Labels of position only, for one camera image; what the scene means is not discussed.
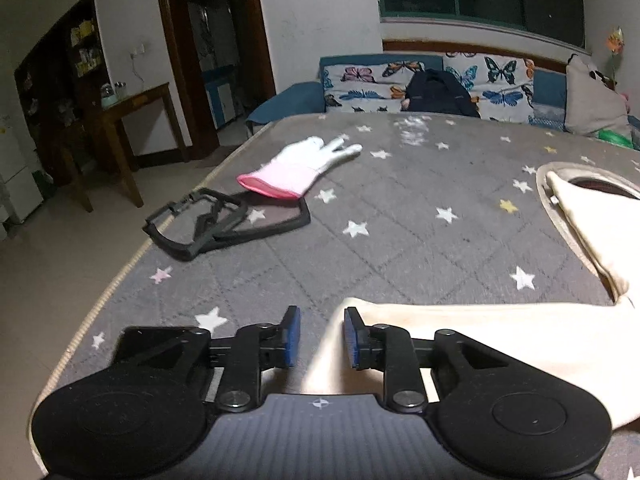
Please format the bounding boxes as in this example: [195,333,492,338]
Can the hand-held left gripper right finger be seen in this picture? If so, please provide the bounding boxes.
[343,306,526,413]

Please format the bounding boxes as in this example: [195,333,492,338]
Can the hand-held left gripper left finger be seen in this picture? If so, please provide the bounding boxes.
[111,305,302,413]

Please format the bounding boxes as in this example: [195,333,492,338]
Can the cream garment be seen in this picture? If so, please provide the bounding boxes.
[305,162,640,431]

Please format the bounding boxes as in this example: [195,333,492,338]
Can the brown wooden door frame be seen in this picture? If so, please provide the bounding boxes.
[152,0,277,161]

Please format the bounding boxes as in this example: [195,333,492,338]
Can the black plastic frame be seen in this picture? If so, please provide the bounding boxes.
[142,187,312,262]

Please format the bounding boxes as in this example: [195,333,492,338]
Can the dark wooden shelf cabinet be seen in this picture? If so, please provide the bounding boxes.
[15,0,108,186]

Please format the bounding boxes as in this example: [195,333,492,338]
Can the grey star-printed tablecloth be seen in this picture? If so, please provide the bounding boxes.
[30,110,640,480]

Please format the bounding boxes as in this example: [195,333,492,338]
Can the blue and white cabinet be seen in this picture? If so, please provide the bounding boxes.
[204,67,241,128]

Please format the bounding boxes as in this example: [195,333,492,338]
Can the black backpack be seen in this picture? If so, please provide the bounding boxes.
[402,69,482,120]

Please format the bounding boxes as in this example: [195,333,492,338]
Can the grey pillow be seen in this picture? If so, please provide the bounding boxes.
[564,55,633,136]

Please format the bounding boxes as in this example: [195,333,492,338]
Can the butterfly-printed sofa cover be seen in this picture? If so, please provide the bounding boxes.
[320,55,536,123]

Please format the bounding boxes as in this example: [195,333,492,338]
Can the white refrigerator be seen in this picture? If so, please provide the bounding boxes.
[0,115,45,223]

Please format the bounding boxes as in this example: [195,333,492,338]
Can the white glove with pink cuff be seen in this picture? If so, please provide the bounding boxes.
[236,135,363,200]

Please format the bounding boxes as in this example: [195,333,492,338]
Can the blue patterned cloth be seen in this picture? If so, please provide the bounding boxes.
[530,102,568,129]

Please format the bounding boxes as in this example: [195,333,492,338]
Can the colourful pinwheel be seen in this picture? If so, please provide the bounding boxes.
[606,26,626,86]

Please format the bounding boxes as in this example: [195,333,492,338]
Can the wooden desk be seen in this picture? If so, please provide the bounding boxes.
[82,82,187,211]

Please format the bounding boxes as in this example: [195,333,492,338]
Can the blue sofa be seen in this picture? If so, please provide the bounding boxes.
[245,52,640,141]

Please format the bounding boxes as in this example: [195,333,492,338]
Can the green plastic item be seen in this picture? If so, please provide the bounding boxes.
[597,128,634,149]

